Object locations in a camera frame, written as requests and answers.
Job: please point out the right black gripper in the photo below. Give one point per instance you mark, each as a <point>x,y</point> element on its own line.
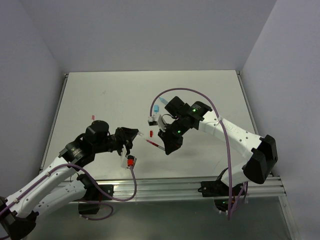
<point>171,144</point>

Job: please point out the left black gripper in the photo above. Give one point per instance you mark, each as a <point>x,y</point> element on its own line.
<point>126,135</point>

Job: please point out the dark red pen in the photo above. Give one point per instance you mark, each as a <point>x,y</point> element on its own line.
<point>155,144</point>

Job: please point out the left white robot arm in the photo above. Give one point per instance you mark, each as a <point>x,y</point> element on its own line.
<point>65,180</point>

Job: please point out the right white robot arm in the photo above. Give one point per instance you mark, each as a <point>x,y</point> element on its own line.
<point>259,153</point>

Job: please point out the red pen cap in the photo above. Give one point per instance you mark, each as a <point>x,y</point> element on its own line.
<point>151,133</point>

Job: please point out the light blue highlighter pen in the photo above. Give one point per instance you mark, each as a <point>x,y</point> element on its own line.
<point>162,100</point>

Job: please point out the light blue highlighter cap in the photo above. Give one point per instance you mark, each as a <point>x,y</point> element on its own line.
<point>156,108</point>

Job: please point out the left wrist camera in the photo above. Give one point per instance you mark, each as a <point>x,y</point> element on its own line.
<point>127,160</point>

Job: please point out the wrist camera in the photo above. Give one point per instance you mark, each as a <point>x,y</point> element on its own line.
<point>127,160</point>
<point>153,120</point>

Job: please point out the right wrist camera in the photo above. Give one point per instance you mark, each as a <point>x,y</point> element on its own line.
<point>153,120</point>

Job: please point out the aluminium frame rail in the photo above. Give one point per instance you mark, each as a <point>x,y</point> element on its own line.
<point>179,189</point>

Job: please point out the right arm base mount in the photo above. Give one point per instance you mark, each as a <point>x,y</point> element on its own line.
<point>219,189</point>

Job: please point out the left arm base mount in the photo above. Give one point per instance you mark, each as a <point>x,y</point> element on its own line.
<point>92,194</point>

